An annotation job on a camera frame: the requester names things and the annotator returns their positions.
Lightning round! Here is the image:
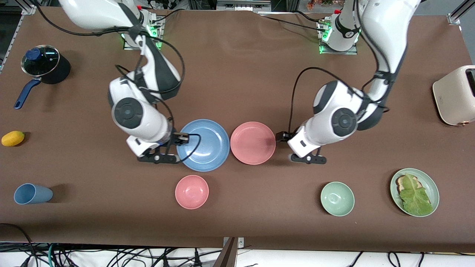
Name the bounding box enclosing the dark brown beam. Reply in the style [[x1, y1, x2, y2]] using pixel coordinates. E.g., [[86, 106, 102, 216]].
[[213, 237, 238, 267]]

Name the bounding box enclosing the pink bowl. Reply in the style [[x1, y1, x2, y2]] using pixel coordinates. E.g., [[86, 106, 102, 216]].
[[175, 175, 209, 210]]

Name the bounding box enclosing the green lettuce leaf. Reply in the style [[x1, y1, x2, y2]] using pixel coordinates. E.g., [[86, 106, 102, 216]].
[[399, 173, 434, 216]]

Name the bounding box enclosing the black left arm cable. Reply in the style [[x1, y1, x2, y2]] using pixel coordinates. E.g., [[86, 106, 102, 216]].
[[289, 67, 391, 135]]

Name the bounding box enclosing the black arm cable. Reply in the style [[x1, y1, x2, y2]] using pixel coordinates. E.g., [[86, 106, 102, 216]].
[[289, 67, 391, 135], [33, 3, 203, 165]]

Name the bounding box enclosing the beige toaster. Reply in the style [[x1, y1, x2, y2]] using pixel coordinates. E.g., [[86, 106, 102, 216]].
[[432, 65, 475, 127]]

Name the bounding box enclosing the blue plate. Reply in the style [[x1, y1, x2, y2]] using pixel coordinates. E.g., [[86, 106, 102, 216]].
[[176, 119, 230, 172]]

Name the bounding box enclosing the black base cable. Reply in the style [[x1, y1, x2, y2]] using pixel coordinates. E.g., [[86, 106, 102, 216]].
[[256, 10, 328, 34], [148, 8, 188, 29]]

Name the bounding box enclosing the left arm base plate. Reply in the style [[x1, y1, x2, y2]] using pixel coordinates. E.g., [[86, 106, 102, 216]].
[[318, 19, 359, 55]]

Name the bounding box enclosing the blue cup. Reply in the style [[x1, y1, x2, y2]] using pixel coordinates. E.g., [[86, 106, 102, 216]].
[[14, 183, 53, 205]]

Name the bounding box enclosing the green plate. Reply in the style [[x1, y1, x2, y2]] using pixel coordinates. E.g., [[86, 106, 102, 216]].
[[390, 168, 440, 218]]

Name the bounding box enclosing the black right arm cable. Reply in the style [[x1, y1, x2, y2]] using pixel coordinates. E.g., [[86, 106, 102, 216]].
[[33, 3, 203, 165]]

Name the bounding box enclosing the yellow mango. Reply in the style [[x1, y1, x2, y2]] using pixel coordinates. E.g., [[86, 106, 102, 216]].
[[1, 131, 26, 148]]

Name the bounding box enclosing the silver aluminium frame profile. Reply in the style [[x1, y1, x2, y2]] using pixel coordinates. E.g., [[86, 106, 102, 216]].
[[15, 0, 50, 16], [447, 0, 475, 26]]

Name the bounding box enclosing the toast slice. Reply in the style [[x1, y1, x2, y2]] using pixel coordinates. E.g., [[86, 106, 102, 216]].
[[395, 175, 423, 194]]

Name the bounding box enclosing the green bowl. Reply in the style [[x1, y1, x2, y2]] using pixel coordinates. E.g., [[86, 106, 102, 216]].
[[320, 181, 355, 217]]

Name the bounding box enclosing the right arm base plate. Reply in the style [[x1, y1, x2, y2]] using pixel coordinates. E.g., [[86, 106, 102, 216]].
[[122, 16, 164, 51]]

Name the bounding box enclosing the black saucepan blue handle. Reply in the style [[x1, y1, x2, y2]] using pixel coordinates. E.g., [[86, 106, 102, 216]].
[[14, 44, 72, 110]]

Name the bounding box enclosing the pink plate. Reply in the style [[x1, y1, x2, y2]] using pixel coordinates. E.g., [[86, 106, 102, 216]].
[[230, 122, 277, 165]]

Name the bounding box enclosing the grey metal frame rail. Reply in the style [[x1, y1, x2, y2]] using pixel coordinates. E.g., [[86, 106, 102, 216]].
[[216, 0, 272, 12]]

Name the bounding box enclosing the glass lid blue knob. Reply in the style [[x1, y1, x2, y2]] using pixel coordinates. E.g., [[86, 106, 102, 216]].
[[21, 45, 60, 78]]

